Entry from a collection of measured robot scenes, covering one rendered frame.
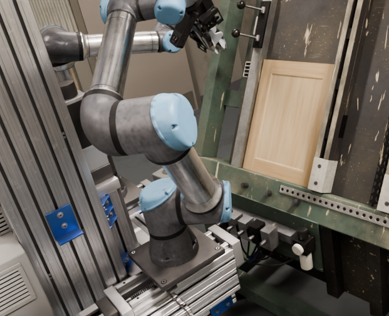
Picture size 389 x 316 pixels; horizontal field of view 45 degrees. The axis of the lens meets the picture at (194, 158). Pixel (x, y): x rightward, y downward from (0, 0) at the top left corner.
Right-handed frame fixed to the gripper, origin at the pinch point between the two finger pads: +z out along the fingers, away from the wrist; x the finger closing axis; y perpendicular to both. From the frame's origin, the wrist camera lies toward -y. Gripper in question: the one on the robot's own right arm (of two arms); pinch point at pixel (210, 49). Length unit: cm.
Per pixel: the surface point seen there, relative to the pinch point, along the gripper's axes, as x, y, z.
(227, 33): 53, 24, 52
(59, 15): 295, -35, 130
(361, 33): -8, 49, 36
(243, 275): -7, -49, 136
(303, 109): -4, 19, 56
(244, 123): 17, 0, 64
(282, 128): 0, 9, 62
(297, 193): -25, -6, 66
